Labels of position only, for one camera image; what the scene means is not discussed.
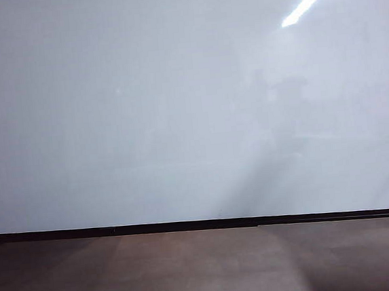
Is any white whiteboard with black frame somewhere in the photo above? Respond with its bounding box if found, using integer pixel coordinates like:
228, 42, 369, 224
0, 0, 389, 252

